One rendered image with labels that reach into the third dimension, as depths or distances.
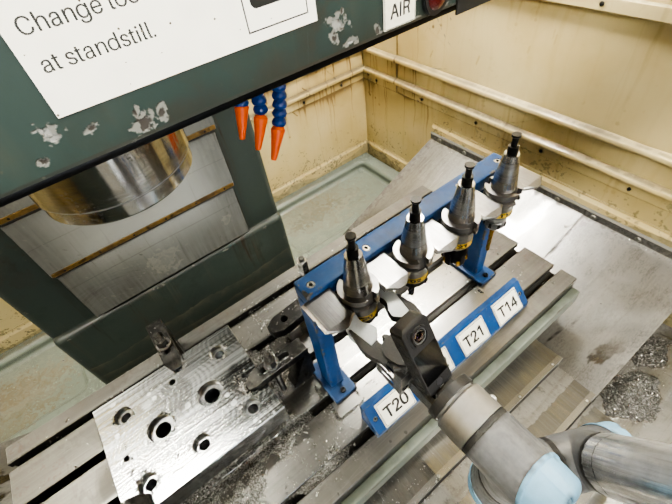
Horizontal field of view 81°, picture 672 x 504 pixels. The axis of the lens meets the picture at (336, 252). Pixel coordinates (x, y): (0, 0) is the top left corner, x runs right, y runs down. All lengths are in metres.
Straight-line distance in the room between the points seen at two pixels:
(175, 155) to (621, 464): 0.57
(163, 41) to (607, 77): 1.05
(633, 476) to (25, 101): 0.59
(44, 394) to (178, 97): 1.41
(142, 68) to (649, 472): 0.55
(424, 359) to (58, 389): 1.27
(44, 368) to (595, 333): 1.66
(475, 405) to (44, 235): 0.88
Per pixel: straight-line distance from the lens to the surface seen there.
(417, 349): 0.50
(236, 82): 0.26
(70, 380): 1.57
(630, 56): 1.14
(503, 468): 0.53
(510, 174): 0.72
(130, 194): 0.41
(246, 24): 0.26
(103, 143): 0.25
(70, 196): 0.42
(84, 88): 0.24
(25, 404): 1.62
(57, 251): 1.04
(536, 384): 1.10
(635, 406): 1.25
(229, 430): 0.78
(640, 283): 1.27
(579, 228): 1.32
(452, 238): 0.66
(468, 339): 0.88
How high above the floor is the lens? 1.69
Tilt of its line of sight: 47 degrees down
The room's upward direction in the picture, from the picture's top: 9 degrees counter-clockwise
